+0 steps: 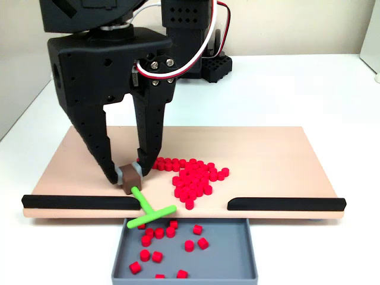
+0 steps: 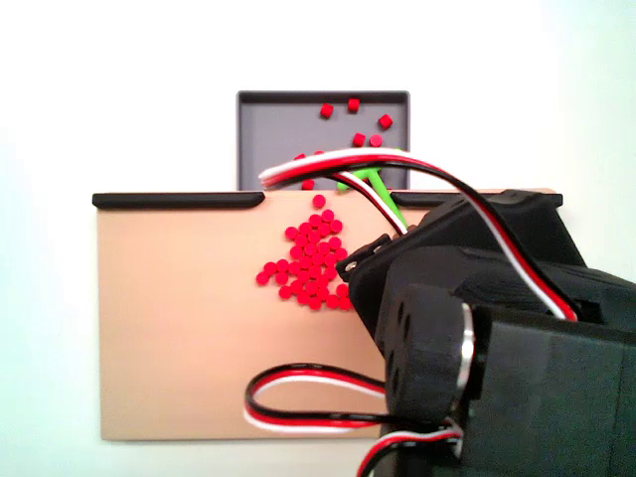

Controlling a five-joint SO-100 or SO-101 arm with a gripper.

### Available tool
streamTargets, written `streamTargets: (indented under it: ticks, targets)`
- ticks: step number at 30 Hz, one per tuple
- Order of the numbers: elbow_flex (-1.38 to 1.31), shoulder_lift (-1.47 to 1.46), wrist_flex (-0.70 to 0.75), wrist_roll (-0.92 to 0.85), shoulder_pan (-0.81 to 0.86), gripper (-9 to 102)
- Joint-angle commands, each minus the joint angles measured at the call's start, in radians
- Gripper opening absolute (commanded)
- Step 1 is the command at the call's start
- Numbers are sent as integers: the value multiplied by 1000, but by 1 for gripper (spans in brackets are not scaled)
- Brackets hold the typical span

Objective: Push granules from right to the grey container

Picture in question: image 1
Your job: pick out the green T-shaped pusher tool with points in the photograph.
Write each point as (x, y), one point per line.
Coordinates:
(143, 203)

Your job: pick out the red cylindrical granule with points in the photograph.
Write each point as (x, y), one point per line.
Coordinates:
(168, 164)
(193, 162)
(170, 231)
(141, 226)
(197, 229)
(203, 243)
(225, 172)
(175, 162)
(210, 165)
(146, 240)
(189, 204)
(189, 245)
(149, 232)
(135, 267)
(221, 175)
(157, 256)
(173, 224)
(200, 164)
(207, 190)
(160, 162)
(182, 163)
(159, 233)
(144, 255)
(182, 274)
(213, 171)
(159, 276)

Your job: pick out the grey tray container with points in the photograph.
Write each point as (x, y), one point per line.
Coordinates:
(225, 255)

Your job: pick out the beige board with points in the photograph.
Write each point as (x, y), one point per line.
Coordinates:
(267, 154)

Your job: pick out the small white knob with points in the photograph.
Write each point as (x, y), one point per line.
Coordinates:
(377, 78)

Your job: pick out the black edge rail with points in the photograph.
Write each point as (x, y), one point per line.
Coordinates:
(74, 202)
(285, 204)

